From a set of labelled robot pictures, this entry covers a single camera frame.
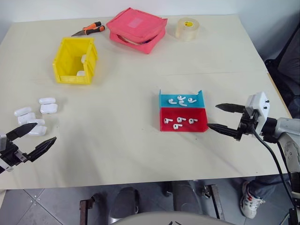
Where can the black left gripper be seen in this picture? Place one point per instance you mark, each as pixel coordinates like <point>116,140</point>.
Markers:
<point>9,154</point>

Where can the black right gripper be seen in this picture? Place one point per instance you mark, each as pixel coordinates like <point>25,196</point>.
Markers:
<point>246,125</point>

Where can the white earbud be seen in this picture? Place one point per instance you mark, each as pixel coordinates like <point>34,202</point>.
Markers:
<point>192,121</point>
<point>191,100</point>
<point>177,126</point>
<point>180,97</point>
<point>167,120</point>
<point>182,103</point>
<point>179,119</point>

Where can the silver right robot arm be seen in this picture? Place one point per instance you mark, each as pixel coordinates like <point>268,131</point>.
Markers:
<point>288,126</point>

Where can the yellow plastic bin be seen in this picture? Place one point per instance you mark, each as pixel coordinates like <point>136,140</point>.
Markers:
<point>62,63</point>

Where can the white closed charging case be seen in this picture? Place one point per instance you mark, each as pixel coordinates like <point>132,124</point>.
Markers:
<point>83,58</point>
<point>80,73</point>

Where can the blue plastic tray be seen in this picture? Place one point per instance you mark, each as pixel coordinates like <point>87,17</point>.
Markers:
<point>200,103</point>

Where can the blue jeans leg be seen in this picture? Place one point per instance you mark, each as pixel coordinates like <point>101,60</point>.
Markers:
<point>267,185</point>

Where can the black office chair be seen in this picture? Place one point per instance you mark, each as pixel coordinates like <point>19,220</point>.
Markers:
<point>288,61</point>

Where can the white red sneaker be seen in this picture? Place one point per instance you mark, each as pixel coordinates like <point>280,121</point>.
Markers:
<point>252,201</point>

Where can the clear tape roll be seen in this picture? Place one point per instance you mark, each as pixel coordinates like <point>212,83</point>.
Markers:
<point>187,31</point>

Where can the grey robot torso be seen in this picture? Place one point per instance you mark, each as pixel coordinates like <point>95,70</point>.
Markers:
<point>168,219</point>

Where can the orange black pliers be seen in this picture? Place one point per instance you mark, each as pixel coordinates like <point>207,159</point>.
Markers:
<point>92,27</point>

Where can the pink fabric pouch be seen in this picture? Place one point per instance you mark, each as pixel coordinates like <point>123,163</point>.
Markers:
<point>136,23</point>

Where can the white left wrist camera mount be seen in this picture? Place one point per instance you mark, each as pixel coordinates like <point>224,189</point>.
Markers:
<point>2,140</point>

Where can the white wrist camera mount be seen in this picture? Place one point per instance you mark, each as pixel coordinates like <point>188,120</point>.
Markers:
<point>2,140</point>
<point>257,100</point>

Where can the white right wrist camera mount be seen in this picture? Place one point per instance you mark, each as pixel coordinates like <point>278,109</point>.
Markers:
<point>257,100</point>

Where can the rusty metal bracket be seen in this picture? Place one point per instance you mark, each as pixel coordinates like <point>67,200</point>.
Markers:
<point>84,211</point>
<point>214,199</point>

